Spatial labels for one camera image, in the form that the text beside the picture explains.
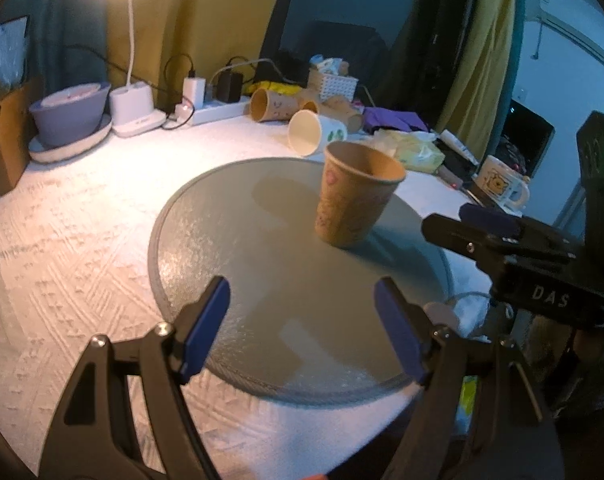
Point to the white bear mug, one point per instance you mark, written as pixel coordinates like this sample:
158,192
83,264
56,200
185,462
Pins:
496,182

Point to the round glass plate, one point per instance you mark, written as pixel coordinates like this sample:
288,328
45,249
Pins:
262,270

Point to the white desk lamp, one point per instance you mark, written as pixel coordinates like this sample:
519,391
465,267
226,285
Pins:
134,110

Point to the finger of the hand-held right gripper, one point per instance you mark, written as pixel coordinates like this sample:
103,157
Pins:
456,237
486,217

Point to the purple cloth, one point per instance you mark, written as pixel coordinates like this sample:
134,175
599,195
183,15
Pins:
391,120

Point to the yellow tissue packet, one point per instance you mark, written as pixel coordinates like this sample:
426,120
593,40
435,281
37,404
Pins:
416,152

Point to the cardboard box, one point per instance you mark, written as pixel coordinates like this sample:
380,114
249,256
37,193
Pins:
7,140

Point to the white tube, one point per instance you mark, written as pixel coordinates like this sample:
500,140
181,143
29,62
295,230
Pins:
459,145

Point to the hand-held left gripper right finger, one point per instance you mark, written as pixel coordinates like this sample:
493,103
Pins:
400,330

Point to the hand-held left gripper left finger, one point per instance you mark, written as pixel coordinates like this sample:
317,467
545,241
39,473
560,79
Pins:
207,327

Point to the white paper cup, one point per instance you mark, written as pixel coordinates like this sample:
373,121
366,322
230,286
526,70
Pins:
307,132

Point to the brown patterned paper cup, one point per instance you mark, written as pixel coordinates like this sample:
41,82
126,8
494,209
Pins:
354,195

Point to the white air conditioner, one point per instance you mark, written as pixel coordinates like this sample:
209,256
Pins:
571,27

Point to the white power strip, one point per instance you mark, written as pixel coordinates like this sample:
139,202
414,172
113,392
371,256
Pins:
217,110

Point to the grey plastic bowl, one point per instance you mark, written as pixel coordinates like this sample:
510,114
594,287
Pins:
69,117

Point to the white woven basket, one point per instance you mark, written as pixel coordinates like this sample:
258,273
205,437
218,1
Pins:
337,86

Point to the white charger block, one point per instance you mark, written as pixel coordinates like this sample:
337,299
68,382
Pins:
194,91

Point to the black chair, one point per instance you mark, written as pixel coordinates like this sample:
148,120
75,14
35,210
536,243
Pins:
342,40

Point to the black monitor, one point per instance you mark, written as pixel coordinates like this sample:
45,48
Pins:
529,132

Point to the black power adapter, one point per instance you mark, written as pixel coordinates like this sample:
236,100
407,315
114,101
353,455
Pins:
230,87

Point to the yellow hanging cloth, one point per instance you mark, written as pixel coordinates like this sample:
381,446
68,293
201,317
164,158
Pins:
486,50

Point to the white plate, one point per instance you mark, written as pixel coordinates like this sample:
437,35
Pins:
77,146

